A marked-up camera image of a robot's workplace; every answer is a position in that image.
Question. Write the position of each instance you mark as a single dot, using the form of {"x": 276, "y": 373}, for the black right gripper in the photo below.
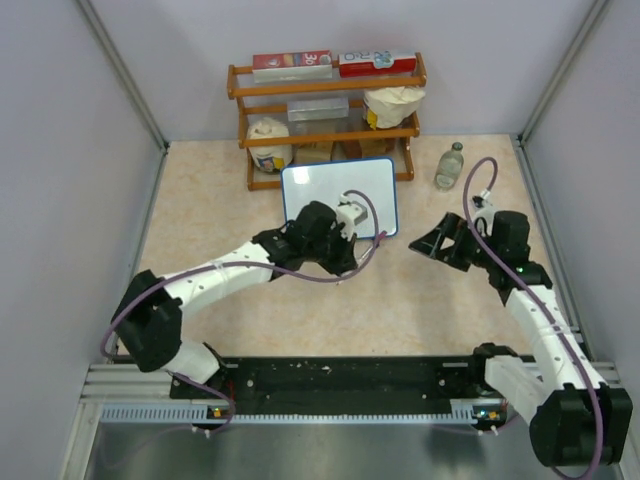
{"x": 430, "y": 244}

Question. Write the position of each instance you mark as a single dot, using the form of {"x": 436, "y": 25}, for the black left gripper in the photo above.
{"x": 346, "y": 260}

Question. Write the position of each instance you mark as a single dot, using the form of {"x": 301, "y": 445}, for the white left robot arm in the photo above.
{"x": 151, "y": 314}

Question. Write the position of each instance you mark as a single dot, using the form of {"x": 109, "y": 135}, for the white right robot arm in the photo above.
{"x": 573, "y": 415}

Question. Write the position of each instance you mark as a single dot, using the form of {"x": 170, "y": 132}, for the blue-framed whiteboard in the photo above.
{"x": 326, "y": 182}

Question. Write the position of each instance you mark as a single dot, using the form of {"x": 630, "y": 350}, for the brown box under shelf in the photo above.
{"x": 312, "y": 153}

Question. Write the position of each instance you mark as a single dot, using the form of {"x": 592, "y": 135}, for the white cloth bag left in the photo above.
{"x": 270, "y": 158}

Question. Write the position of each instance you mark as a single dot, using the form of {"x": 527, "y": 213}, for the white cloth bag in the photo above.
{"x": 270, "y": 158}
{"x": 388, "y": 107}

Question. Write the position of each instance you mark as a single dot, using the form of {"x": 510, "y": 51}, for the clear glass bottle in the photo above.
{"x": 449, "y": 167}

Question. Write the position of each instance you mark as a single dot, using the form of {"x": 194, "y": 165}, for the brown block under shelf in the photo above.
{"x": 366, "y": 148}

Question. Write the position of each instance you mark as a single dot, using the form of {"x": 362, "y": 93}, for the clear plastic box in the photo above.
{"x": 318, "y": 109}

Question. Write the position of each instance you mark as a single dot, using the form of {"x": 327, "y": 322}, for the wooden shelf rack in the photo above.
{"x": 270, "y": 100}

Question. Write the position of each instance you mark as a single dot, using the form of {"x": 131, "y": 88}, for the white cloth bag right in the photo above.
{"x": 388, "y": 107}

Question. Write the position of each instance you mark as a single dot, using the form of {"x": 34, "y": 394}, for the red toothpaste box left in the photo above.
{"x": 292, "y": 66}

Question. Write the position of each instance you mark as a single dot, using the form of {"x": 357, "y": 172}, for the red toothpaste box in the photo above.
{"x": 375, "y": 62}
{"x": 292, "y": 66}

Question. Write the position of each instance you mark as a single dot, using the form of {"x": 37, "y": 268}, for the red toothpaste box right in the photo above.
{"x": 375, "y": 62}

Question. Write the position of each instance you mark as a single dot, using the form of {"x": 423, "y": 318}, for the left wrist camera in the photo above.
{"x": 349, "y": 214}

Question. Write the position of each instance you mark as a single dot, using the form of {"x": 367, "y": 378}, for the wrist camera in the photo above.
{"x": 483, "y": 207}
{"x": 349, "y": 214}

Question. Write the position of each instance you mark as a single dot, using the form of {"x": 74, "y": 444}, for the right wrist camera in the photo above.
{"x": 483, "y": 207}

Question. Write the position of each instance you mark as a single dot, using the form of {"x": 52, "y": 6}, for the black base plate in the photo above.
{"x": 353, "y": 385}

